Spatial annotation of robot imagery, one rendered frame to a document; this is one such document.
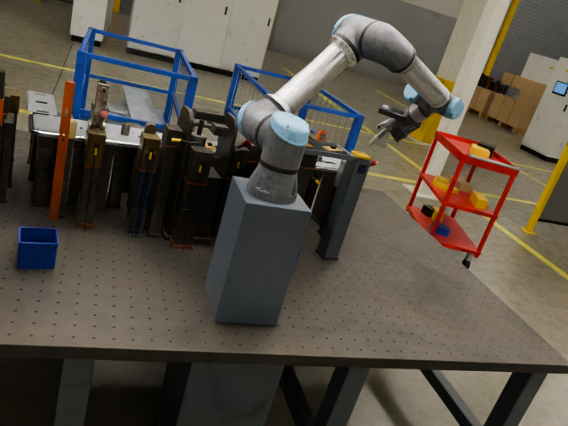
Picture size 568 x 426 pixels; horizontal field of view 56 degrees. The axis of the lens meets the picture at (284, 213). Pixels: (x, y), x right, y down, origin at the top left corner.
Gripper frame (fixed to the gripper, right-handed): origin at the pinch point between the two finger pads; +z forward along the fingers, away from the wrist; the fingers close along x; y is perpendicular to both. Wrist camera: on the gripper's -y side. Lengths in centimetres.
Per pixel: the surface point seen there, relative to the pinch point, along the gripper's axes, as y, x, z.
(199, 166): -40, -60, 25
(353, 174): 3.3, -22.1, 4.3
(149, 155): -54, -63, 36
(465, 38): 133, 684, 151
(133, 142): -62, -55, 46
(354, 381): 43, -88, 13
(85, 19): -292, 503, 551
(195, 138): -48, -51, 25
